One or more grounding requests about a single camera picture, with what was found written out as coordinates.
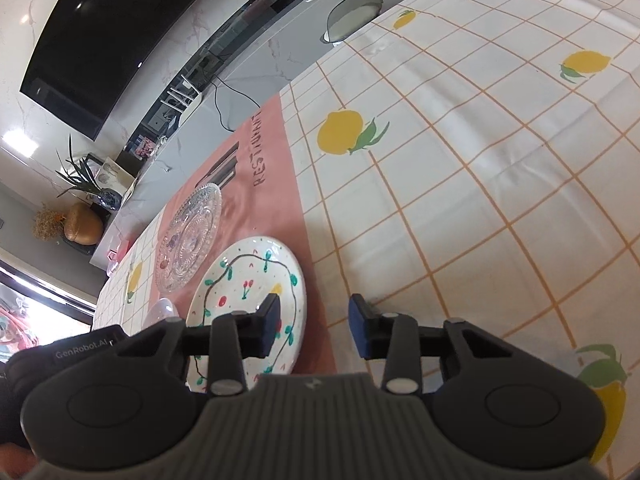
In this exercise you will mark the black wall television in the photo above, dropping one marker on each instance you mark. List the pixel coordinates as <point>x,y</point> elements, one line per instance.
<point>110,35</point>

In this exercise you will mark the small pink picture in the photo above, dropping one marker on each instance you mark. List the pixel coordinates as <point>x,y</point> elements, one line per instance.
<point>142,147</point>

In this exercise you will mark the dried yellow flowers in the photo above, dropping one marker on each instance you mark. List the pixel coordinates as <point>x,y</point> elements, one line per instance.
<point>47,220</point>

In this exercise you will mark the clear glass plate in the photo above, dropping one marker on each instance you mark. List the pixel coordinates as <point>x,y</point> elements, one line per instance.
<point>192,220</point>

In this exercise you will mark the green plant in blue vase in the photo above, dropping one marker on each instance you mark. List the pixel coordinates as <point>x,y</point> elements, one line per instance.
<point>80,175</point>

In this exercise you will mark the fruit painted white plate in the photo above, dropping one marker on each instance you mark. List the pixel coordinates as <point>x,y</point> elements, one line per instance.
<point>240,270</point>

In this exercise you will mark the lemon print checked tablecloth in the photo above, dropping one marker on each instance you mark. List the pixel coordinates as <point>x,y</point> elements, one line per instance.
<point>475,185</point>

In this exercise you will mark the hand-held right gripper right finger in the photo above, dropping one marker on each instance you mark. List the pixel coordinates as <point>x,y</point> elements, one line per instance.
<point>359,325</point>

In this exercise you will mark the portrait drawing frame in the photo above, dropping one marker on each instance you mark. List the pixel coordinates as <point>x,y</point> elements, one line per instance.
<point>112,175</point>

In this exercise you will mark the white swivel stool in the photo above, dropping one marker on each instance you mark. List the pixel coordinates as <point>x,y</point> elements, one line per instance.
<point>352,15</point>

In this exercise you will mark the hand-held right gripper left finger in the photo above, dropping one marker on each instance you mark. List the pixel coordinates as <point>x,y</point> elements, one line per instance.
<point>270,325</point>

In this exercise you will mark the brown round vase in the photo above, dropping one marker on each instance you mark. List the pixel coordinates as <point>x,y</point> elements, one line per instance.
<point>82,225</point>

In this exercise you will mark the white router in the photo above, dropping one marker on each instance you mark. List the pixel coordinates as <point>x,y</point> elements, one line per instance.
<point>187,105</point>

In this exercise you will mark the pink storage box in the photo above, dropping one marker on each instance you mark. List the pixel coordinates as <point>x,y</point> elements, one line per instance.
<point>117,252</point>

